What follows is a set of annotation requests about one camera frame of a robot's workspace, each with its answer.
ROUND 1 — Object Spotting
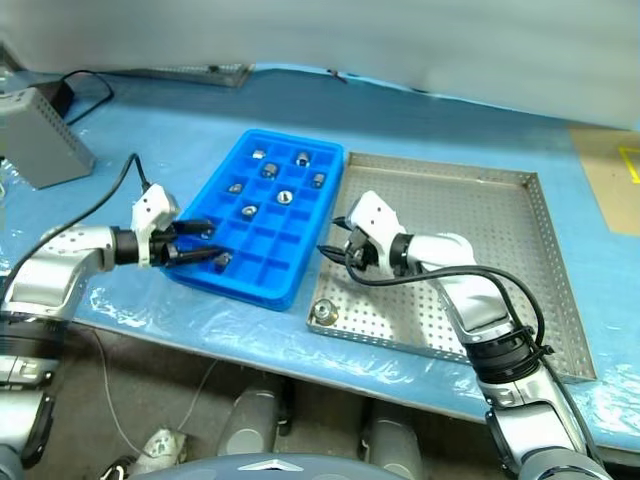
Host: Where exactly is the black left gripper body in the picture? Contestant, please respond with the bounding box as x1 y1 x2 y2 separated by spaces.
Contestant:
148 222 182 268

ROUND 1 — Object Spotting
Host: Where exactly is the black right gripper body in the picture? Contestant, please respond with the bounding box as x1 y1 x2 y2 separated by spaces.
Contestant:
343 225 382 274

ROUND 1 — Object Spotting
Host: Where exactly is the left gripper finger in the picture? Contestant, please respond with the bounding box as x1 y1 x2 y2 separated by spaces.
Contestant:
169 244 234 267
173 217 218 237

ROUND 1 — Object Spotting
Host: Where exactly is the blue plastic compartment tray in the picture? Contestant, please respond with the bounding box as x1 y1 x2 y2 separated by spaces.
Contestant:
163 128 346 313

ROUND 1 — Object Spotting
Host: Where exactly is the perforated steel tray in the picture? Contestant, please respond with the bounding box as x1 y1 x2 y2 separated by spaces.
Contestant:
305 151 599 384

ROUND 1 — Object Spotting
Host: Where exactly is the flat perforated metal tray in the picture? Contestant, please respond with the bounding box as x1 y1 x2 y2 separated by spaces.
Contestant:
114 62 254 89

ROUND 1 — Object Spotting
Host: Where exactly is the grey perforated metal box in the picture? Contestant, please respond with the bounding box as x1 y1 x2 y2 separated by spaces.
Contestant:
0 87 97 190

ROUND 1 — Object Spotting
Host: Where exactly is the grey rounded leg housing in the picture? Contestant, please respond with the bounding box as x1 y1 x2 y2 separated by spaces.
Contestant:
359 399 426 479
217 387 281 457

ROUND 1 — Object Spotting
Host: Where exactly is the black power adapter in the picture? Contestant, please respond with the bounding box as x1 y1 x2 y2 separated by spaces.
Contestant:
34 79 77 121

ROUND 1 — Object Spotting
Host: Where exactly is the white crumpled object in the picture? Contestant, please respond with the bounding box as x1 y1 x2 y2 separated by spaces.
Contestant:
141 427 189 474

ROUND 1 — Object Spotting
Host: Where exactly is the dark grey rounded torso shell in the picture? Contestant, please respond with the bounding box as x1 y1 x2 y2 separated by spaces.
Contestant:
127 451 401 480

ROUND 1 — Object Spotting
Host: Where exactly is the brown cardboard mat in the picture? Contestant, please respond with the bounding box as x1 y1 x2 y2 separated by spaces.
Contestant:
569 127 640 234

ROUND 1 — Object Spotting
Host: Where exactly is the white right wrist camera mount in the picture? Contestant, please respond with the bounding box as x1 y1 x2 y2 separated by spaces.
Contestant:
343 190 408 275

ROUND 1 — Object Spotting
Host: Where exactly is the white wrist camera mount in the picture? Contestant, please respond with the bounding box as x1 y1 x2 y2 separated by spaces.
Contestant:
131 183 180 269
343 190 408 275

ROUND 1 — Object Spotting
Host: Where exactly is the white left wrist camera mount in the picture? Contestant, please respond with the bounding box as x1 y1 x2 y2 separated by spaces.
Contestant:
131 183 180 269

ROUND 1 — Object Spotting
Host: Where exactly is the thin black power cable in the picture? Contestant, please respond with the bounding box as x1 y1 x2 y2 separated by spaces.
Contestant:
59 69 116 126

